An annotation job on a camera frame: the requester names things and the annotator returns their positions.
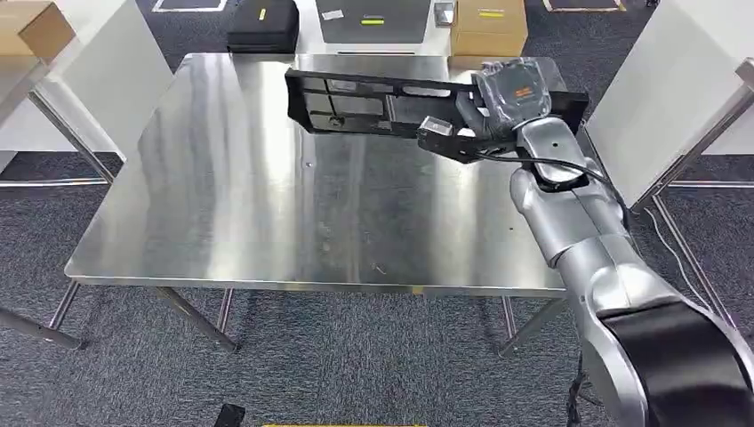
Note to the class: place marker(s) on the small silver device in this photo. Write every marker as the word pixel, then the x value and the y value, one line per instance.
pixel 444 13

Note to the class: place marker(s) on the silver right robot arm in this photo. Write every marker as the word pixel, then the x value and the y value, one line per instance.
pixel 612 277

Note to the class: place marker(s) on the brown cardboard box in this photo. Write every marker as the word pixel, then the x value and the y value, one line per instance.
pixel 32 26
pixel 489 32

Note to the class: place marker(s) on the black plastic panel with cutouts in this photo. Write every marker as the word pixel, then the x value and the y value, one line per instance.
pixel 353 109

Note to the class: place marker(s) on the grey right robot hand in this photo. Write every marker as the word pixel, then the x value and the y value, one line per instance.
pixel 512 94

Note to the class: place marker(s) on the black carrying case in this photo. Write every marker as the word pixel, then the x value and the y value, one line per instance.
pixel 263 26

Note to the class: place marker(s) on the stainless steel table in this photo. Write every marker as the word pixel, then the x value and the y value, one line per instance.
pixel 235 206

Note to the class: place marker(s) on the white partition panel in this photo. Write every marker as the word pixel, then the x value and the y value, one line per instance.
pixel 112 76
pixel 665 94

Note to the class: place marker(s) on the grey flat tray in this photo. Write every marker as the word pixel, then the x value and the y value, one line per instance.
pixel 377 32

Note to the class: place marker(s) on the white floor tape square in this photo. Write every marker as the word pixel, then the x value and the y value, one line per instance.
pixel 188 8
pixel 583 8

